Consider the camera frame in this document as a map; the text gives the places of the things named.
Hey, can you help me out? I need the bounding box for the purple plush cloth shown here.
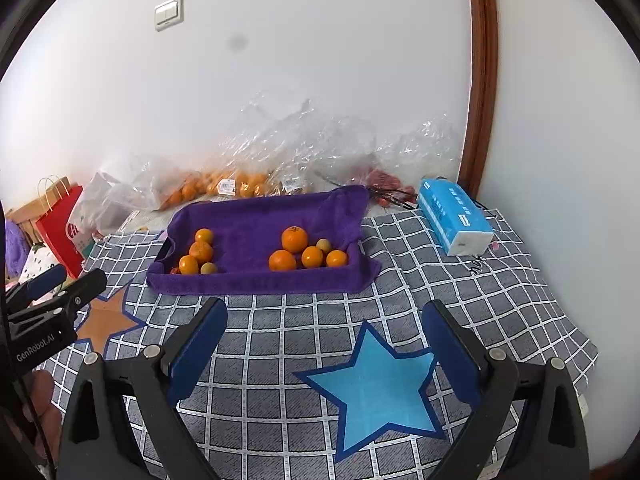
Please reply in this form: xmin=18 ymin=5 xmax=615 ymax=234
xmin=5 ymin=220 xmax=32 ymax=278

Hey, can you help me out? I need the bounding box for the crumpled clear plastic bag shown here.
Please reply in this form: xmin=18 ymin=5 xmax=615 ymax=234
xmin=310 ymin=115 xmax=463 ymax=201

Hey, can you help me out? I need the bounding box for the white printed pillow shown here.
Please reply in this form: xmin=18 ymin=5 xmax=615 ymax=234
xmin=20 ymin=242 xmax=63 ymax=291

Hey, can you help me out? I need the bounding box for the white light switch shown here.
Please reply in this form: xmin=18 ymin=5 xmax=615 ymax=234
xmin=154 ymin=0 xmax=184 ymax=33

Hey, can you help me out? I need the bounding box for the pile of small red fruits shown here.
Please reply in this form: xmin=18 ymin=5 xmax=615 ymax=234
xmin=357 ymin=167 xmax=416 ymax=208

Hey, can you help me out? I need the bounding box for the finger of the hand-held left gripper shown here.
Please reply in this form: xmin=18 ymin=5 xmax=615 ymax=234
xmin=7 ymin=268 xmax=109 ymax=327
xmin=6 ymin=262 xmax=69 ymax=307

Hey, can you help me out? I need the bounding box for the purple towel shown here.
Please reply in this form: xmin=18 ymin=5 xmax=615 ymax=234
xmin=146 ymin=185 xmax=383 ymax=297

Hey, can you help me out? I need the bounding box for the red paper bag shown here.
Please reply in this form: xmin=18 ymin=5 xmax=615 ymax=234
xmin=35 ymin=176 xmax=86 ymax=280

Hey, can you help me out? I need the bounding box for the person's left hand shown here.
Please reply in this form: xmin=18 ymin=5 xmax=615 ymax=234
xmin=21 ymin=371 xmax=62 ymax=461

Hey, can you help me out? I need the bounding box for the blue tissue pack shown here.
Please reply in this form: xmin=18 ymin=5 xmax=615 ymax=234
xmin=417 ymin=178 xmax=496 ymax=257

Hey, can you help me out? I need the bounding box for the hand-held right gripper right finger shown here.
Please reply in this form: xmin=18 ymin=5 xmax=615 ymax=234
xmin=421 ymin=300 xmax=591 ymax=480

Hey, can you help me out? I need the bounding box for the large orange mandarin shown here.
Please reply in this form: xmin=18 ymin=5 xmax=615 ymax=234
xmin=281 ymin=226 xmax=308 ymax=254

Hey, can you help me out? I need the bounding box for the white plastic bag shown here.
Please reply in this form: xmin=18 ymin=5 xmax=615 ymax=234
xmin=67 ymin=172 xmax=136 ymax=251

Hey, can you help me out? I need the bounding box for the clear plastic bag of mandarins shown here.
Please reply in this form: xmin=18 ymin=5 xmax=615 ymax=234
xmin=200 ymin=95 xmax=321 ymax=198
xmin=130 ymin=155 xmax=211 ymax=211

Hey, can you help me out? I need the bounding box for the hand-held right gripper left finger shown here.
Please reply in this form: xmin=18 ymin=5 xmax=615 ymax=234
xmin=57 ymin=297 xmax=229 ymax=480

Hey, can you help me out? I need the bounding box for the grey checked star blanket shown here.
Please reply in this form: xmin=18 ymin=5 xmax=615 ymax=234
xmin=50 ymin=207 xmax=601 ymax=480

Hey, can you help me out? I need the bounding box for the brown wooden door frame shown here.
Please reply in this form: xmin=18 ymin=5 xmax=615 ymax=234
xmin=462 ymin=0 xmax=501 ymax=196

